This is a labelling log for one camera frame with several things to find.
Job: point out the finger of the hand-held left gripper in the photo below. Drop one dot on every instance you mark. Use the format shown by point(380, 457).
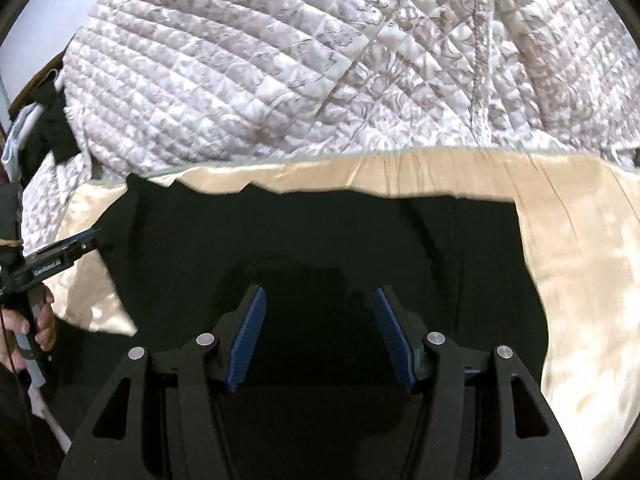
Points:
point(77, 247)

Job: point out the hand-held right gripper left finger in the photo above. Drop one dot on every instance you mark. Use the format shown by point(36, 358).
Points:
point(247, 330)

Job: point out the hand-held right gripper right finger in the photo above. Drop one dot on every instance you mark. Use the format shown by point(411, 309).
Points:
point(395, 335)

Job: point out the black pants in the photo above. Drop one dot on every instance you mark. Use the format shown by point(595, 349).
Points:
point(320, 240)

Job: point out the dark clothing pile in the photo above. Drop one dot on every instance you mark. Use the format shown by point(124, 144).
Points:
point(12, 155)

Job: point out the dark cloth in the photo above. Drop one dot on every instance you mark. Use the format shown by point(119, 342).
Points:
point(50, 120)

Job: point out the gold satin bed sheet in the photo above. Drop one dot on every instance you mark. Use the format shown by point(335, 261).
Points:
point(575, 240)

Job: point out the quilted floral blanket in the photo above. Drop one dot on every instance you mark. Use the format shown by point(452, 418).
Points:
point(250, 85)

